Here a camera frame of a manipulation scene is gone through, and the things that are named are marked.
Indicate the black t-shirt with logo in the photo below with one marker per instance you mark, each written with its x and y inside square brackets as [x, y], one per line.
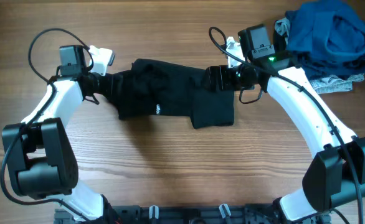
[152, 87]

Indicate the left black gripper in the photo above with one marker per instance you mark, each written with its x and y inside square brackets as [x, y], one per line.
[111, 86]

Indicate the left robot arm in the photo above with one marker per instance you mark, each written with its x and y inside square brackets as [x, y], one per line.
[38, 156]

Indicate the blue crumpled garment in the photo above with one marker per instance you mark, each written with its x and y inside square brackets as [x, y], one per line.
[327, 38]

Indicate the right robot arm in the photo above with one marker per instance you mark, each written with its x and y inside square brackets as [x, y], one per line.
[336, 175]

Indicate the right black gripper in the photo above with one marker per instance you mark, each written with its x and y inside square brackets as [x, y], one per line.
[223, 70]

